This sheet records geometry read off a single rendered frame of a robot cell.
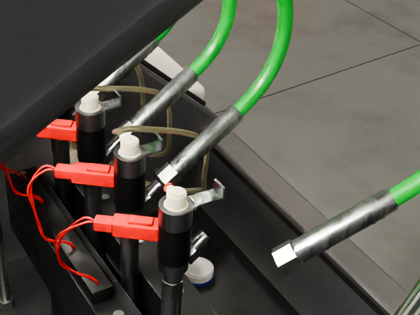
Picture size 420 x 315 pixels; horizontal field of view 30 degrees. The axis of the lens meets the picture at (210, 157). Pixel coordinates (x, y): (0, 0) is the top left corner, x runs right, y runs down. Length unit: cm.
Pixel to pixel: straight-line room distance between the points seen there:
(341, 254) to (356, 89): 223
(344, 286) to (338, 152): 185
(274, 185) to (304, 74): 219
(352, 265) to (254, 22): 269
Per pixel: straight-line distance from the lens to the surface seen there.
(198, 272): 98
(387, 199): 56
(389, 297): 84
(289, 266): 57
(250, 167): 98
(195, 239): 66
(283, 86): 303
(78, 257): 78
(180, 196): 61
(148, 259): 80
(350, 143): 276
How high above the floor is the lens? 153
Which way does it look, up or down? 36 degrees down
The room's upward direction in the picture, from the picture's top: 4 degrees clockwise
